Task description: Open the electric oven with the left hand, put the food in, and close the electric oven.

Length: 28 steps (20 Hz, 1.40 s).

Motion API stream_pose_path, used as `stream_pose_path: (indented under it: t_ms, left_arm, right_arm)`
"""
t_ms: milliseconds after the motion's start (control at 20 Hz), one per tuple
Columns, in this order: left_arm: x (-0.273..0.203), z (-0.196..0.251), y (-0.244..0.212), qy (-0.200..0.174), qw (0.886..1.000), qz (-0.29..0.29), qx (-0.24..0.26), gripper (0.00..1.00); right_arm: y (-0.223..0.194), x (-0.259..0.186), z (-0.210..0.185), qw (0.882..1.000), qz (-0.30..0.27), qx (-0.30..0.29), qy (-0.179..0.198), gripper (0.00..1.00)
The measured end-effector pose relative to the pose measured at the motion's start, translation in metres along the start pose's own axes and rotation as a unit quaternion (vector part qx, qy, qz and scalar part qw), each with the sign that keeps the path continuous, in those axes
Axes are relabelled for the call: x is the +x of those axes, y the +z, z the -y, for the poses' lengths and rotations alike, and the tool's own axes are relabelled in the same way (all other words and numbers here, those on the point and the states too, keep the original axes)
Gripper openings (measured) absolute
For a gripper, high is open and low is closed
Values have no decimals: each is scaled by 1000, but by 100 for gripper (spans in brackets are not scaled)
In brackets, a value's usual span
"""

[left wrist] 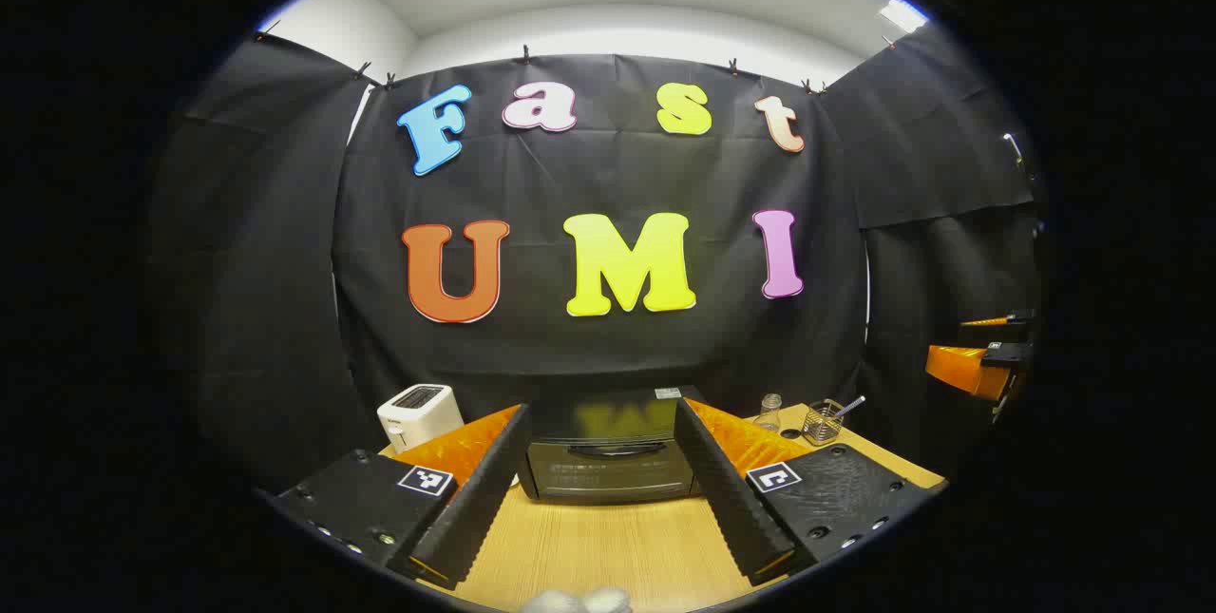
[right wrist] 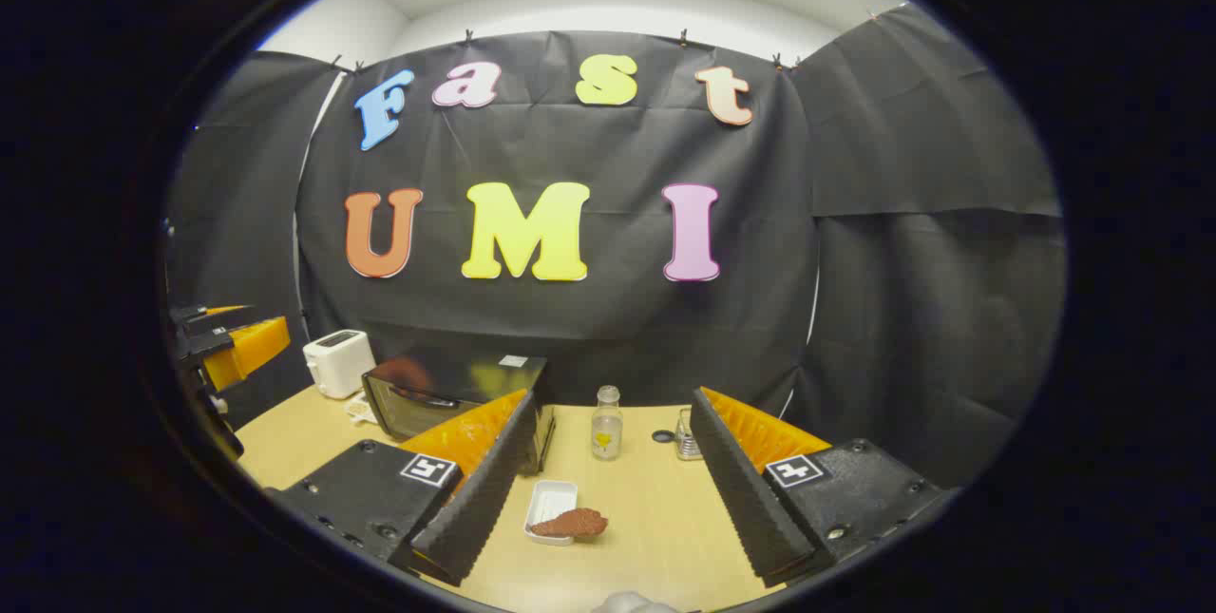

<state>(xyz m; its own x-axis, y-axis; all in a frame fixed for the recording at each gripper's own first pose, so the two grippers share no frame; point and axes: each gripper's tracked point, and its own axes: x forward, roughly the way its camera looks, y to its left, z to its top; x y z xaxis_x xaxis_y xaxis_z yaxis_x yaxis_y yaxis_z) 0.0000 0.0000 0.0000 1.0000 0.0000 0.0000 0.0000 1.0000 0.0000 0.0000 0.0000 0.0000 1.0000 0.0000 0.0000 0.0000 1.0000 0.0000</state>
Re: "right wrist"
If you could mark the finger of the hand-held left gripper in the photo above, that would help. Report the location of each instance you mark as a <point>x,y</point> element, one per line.
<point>228,310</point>
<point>252,347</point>

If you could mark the clear bottle with yellow label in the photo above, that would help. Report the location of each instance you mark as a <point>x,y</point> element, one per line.
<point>606,428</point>

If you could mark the black electric oven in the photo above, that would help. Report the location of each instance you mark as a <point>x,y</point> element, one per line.
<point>446,375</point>

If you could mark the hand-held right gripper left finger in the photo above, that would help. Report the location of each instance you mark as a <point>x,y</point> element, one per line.
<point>484,499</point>

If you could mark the black backdrop cloth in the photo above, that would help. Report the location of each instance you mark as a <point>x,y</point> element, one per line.
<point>589,328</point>

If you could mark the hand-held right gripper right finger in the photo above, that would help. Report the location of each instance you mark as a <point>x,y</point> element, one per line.
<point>741,499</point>

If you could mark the white divided plate of beans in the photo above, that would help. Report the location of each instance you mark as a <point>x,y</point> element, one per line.
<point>361,411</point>

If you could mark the red-brown meat piece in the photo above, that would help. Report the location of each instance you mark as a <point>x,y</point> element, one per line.
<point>570,524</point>

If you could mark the white toaster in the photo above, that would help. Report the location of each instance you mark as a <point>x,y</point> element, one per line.
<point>337,366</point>

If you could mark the white rectangular dish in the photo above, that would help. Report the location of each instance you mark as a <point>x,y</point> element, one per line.
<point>551,497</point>

